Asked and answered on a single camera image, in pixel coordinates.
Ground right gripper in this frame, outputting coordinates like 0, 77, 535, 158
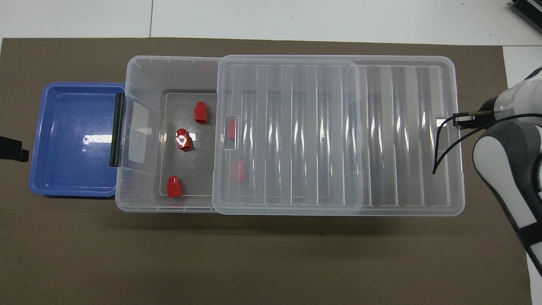
459, 97, 499, 130

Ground clear plastic box lid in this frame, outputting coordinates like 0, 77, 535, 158
211, 54, 466, 217

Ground clear plastic storage box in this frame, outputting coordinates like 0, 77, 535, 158
109, 55, 365, 213

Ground black ribbed object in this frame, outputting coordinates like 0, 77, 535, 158
509, 0, 542, 22

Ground blue plastic tray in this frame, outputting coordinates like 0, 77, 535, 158
28, 81, 127, 199

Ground black cable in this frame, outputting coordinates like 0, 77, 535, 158
432, 111, 542, 175

